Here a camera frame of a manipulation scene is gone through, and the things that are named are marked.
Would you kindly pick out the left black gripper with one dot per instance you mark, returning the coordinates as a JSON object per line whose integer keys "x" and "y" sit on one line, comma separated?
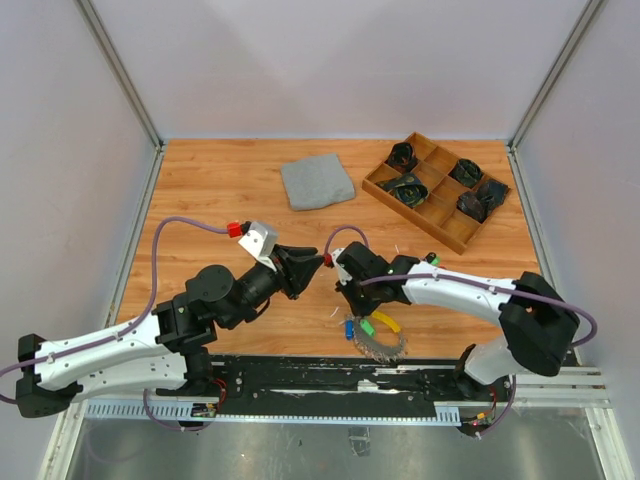
{"x": 292, "y": 279}

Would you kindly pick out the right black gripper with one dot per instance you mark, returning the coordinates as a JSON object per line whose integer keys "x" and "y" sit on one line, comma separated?
{"x": 359, "y": 309}

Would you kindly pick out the blue capped key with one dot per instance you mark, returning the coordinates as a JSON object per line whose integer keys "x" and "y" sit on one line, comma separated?
{"x": 349, "y": 331}

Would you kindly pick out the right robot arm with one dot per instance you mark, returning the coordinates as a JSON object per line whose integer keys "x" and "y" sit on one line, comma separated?
{"x": 537, "y": 327}

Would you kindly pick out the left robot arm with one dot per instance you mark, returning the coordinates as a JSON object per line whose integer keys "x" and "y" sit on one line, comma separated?
{"x": 164, "y": 349}

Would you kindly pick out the folded grey cloth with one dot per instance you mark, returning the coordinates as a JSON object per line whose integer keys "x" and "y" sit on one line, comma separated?
{"x": 316, "y": 182}

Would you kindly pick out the rolled dark tie centre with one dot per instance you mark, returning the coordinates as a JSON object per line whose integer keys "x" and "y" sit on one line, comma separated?
{"x": 407, "y": 188}

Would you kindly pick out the rolled dark tie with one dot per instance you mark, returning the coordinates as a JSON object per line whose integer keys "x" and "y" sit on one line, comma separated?
{"x": 402, "y": 158}
{"x": 407, "y": 188}
{"x": 466, "y": 172}
{"x": 480, "y": 204}

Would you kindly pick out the wooden compartment tray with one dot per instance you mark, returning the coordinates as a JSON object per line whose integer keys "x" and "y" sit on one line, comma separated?
{"x": 437, "y": 215}

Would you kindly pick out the rolled dark tie top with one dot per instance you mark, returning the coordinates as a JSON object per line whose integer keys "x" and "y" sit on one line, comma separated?
{"x": 402, "y": 158}

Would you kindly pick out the rolled dark tie lower right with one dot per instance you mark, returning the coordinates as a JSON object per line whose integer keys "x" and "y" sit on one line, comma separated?
{"x": 480, "y": 204}

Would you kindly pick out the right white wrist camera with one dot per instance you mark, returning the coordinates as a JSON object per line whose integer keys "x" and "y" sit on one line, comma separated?
{"x": 343, "y": 275}

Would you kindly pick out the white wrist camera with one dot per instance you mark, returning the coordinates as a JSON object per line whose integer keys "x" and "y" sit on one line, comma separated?
{"x": 343, "y": 275}
{"x": 259, "y": 242}

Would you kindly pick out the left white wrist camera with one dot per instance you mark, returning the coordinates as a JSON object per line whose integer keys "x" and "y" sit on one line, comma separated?
{"x": 259, "y": 242}

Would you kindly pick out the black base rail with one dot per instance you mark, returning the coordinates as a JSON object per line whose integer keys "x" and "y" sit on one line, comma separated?
{"x": 324, "y": 388}

